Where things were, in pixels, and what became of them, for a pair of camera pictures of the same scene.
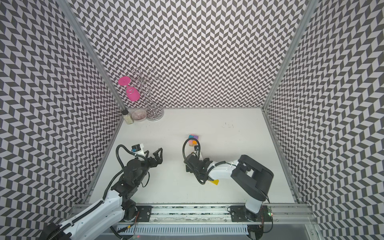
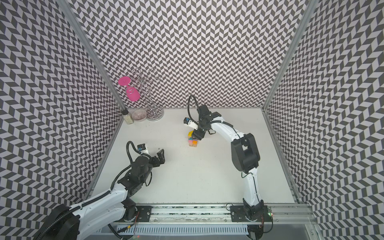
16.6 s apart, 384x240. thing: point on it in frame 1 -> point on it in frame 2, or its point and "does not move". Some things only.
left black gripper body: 145,167 does not move
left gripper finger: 158,155 does not move
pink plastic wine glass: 132,93 does not move
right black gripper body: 194,161 -> 199,132
